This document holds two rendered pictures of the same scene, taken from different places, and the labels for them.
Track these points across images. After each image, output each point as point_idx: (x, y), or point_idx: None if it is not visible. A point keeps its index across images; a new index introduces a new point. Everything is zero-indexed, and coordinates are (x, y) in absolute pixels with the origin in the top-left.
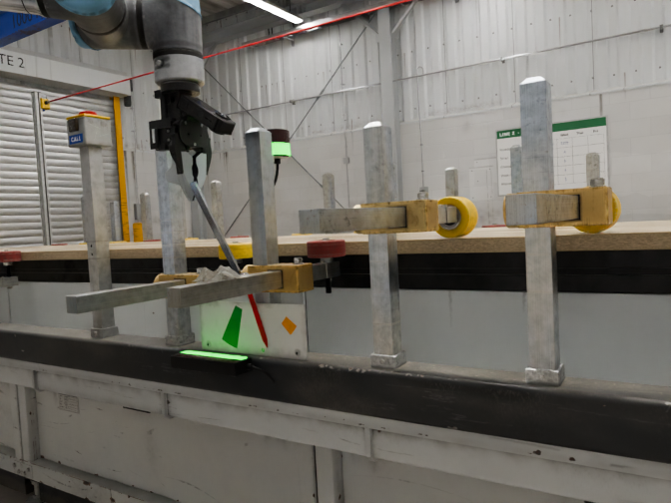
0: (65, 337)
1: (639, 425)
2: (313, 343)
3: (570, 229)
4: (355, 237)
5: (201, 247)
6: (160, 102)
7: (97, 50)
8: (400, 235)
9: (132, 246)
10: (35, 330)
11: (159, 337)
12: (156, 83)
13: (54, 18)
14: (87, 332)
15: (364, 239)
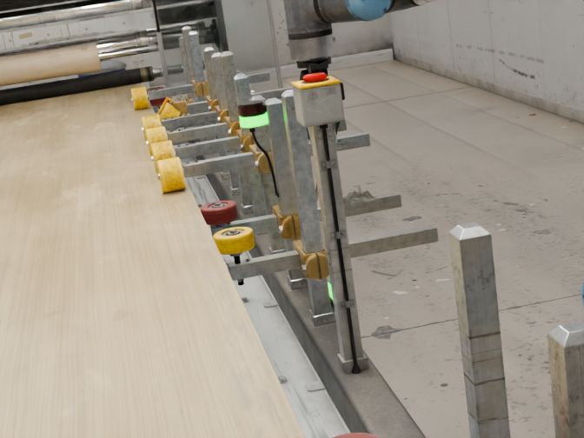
0: (388, 385)
1: None
2: None
3: (71, 194)
4: (71, 248)
5: (222, 260)
6: (327, 71)
7: (364, 21)
8: (59, 235)
9: (121, 391)
10: (404, 428)
11: (319, 341)
12: (331, 55)
13: (414, 6)
14: (358, 387)
15: (146, 220)
